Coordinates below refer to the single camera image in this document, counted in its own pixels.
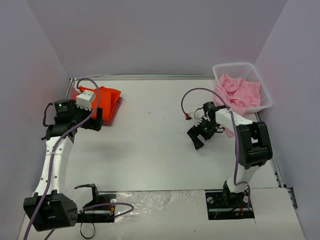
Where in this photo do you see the orange t shirt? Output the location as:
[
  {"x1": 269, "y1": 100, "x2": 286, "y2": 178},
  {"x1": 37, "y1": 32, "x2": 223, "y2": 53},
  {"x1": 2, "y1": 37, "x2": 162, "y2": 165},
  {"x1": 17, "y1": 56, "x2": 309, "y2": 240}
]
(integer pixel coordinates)
[{"x1": 70, "y1": 86, "x2": 122, "y2": 117}]

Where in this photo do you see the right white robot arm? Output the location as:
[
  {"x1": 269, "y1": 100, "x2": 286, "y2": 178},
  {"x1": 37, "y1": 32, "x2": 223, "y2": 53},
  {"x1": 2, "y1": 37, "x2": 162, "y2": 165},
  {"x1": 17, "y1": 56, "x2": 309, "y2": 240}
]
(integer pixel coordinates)
[{"x1": 187, "y1": 102, "x2": 273, "y2": 207}]

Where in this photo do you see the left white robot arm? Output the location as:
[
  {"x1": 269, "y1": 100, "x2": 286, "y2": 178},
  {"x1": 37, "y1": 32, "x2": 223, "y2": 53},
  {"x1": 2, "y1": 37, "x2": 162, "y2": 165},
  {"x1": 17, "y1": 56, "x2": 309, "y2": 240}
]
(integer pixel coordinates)
[{"x1": 23, "y1": 99, "x2": 103, "y2": 232}]

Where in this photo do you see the dusty red folded t shirt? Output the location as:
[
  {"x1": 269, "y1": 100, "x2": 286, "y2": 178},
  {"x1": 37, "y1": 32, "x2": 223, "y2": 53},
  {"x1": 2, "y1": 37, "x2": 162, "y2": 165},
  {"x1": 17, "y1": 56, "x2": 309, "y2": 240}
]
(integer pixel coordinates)
[{"x1": 103, "y1": 96, "x2": 123, "y2": 126}]

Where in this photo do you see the light pink t shirt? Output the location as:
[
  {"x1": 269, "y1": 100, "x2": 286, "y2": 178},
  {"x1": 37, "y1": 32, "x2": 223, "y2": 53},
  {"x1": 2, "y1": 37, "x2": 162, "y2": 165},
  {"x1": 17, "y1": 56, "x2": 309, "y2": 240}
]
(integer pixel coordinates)
[{"x1": 212, "y1": 73, "x2": 262, "y2": 138}]

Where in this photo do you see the white plastic basket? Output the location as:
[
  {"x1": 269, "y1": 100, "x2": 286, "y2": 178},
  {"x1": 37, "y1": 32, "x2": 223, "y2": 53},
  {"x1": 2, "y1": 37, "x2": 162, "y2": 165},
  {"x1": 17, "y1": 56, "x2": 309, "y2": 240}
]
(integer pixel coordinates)
[{"x1": 212, "y1": 62, "x2": 273, "y2": 114}]

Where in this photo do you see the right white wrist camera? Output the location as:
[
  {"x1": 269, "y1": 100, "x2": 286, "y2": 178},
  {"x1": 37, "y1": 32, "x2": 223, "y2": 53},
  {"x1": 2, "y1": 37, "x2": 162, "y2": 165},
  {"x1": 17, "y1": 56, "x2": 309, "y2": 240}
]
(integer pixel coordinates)
[{"x1": 195, "y1": 115, "x2": 208, "y2": 128}]

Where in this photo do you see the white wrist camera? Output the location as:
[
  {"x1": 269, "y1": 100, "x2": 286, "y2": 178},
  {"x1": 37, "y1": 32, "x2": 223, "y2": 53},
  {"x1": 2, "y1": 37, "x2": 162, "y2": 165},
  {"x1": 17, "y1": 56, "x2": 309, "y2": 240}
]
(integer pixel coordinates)
[
  {"x1": 75, "y1": 90, "x2": 96, "y2": 111},
  {"x1": 195, "y1": 115, "x2": 208, "y2": 128}
]

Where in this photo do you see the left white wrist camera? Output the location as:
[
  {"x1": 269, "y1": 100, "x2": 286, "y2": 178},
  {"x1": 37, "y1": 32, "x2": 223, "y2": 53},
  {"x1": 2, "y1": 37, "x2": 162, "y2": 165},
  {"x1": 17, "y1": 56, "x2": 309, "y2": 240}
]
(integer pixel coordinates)
[{"x1": 75, "y1": 90, "x2": 96, "y2": 111}]

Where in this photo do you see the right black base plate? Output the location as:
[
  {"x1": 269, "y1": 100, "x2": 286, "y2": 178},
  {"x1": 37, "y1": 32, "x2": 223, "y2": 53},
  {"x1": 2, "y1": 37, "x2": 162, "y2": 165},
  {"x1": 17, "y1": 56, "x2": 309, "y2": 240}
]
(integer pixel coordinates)
[{"x1": 205, "y1": 189, "x2": 255, "y2": 221}]

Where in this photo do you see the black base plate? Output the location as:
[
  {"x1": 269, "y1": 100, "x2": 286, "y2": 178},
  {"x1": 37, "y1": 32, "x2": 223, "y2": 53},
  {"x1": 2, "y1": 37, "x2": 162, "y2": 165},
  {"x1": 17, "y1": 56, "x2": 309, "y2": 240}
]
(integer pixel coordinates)
[
  {"x1": 77, "y1": 192, "x2": 117, "y2": 224},
  {"x1": 205, "y1": 189, "x2": 255, "y2": 221}
]

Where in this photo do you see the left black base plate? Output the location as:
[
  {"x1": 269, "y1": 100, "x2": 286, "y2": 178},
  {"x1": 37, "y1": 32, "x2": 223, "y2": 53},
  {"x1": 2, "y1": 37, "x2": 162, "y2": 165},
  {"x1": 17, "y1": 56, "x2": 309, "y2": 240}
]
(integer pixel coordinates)
[{"x1": 77, "y1": 192, "x2": 117, "y2": 224}]

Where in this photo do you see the thin black cable loop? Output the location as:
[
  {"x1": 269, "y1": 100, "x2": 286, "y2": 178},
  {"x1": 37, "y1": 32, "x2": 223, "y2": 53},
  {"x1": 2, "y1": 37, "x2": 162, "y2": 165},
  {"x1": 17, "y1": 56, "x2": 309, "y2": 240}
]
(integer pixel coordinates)
[{"x1": 79, "y1": 221, "x2": 96, "y2": 239}]

